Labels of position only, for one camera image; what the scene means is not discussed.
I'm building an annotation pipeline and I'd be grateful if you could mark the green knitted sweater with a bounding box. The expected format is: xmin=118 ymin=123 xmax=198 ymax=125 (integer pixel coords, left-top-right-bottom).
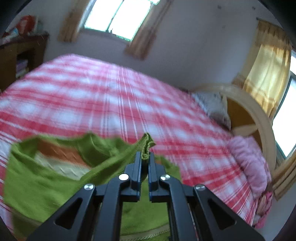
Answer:
xmin=4 ymin=132 xmax=182 ymax=241

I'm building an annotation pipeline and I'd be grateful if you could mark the pink folded blanket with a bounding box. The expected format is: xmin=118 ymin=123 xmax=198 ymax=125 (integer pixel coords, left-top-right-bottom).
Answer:
xmin=227 ymin=136 xmax=273 ymax=229

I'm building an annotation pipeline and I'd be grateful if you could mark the grey patterned pillow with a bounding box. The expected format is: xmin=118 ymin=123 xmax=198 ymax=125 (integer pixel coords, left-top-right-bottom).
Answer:
xmin=191 ymin=91 xmax=231 ymax=130

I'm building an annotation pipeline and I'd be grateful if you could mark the cream round headboard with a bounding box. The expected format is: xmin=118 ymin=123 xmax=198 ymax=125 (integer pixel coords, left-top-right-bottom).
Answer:
xmin=192 ymin=83 xmax=276 ymax=172

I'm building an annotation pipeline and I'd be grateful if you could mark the red white plaid bedsheet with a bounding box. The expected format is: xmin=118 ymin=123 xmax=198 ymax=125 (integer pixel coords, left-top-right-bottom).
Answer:
xmin=1 ymin=55 xmax=257 ymax=233

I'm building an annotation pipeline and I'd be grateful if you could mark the side window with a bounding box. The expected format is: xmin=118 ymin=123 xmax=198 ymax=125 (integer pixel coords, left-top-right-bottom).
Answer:
xmin=273 ymin=51 xmax=295 ymax=159

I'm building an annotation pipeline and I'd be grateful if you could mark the yellow side curtain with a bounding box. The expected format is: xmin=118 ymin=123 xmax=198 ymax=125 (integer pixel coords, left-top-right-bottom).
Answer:
xmin=232 ymin=20 xmax=292 ymax=120

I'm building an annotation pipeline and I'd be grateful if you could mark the beige right curtain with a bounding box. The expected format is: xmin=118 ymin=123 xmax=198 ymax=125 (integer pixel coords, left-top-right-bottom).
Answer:
xmin=125 ymin=0 xmax=174 ymax=60

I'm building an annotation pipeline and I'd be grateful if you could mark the beige curtain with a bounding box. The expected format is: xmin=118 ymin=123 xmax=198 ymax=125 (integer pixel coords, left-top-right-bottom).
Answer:
xmin=58 ymin=0 xmax=96 ymax=43
xmin=125 ymin=0 xmax=174 ymax=60

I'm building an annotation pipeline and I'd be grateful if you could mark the dark wooden desk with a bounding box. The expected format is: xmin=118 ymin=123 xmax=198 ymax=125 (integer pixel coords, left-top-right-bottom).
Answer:
xmin=1 ymin=32 xmax=49 ymax=91

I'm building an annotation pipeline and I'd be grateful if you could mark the beige left curtain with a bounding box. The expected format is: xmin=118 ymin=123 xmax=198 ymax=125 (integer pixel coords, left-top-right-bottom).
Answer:
xmin=58 ymin=0 xmax=96 ymax=43

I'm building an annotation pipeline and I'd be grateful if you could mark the far window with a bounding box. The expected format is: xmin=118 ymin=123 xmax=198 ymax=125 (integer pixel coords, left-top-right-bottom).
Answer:
xmin=84 ymin=0 xmax=159 ymax=41

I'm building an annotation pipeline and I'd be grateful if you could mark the red bag on desk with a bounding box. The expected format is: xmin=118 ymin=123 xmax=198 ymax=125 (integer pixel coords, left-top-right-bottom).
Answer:
xmin=16 ymin=15 xmax=38 ymax=36

